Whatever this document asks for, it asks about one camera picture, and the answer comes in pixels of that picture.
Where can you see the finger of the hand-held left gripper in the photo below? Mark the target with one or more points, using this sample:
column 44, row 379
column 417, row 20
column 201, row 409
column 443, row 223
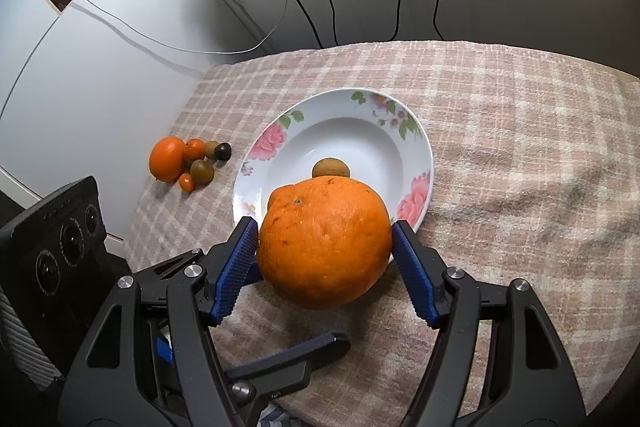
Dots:
column 300, row 357
column 172, row 263

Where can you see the tiny tangerine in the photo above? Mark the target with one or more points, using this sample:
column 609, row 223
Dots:
column 186, row 182

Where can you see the person's left forearm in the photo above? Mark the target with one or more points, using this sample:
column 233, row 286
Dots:
column 22, row 337

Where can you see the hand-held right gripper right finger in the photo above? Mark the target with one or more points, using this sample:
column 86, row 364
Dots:
column 415, row 277

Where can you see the checked beige tablecloth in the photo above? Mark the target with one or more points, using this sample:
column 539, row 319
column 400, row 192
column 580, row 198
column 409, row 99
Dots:
column 500, row 157

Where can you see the dark purple plum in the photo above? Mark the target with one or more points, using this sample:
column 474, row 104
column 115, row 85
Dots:
column 223, row 152

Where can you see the blue checked cloth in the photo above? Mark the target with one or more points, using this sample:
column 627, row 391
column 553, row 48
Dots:
column 272, row 418

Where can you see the large bumpy orange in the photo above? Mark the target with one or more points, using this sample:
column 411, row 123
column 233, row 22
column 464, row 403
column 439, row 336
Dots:
column 325, row 247

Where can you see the large smooth orange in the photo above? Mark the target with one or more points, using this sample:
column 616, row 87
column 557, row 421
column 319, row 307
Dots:
column 167, row 159

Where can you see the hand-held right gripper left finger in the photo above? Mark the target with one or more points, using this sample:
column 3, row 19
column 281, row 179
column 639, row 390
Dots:
column 235, row 272

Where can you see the dark green round fruit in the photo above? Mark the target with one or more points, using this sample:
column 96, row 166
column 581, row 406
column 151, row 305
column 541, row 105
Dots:
column 211, row 148

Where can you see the white floral plate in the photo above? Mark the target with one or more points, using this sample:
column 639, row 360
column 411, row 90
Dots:
column 350, row 132

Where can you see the small tangerine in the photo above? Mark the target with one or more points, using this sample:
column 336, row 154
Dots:
column 195, row 149

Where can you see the brown kiwi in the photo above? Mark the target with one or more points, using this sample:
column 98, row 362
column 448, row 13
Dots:
column 331, row 168

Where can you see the green-brown round fruit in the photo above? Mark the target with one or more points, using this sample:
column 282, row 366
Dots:
column 202, row 171

